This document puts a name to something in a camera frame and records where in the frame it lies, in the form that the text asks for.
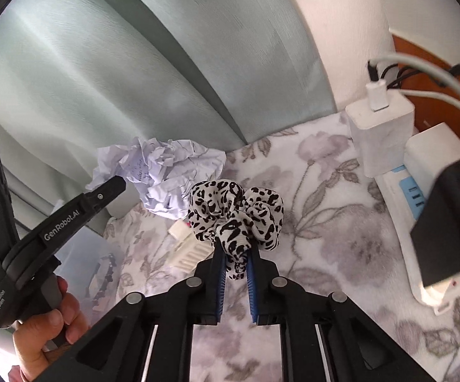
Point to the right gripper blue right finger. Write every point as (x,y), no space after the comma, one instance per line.
(260,273)

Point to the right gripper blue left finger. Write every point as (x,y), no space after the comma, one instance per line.
(212,272)

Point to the clear plastic storage bin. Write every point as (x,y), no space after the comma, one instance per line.
(78,260)

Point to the leopard print scrunchie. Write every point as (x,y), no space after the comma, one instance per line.
(224,214)

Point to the white paper ball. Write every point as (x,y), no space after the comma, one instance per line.
(162,172)

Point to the person's left hand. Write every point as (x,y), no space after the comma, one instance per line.
(32,335)

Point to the white ribbed plastic clip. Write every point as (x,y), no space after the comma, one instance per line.
(188,251)

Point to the white power strip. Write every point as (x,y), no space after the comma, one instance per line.
(433,272)

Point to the black power adapter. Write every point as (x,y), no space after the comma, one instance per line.
(452,226)

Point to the white charger block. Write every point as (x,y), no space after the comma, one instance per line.
(379,137)

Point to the green curtain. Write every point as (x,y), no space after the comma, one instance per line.
(77,75)

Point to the white usb plug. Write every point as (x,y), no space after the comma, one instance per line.
(377,94)

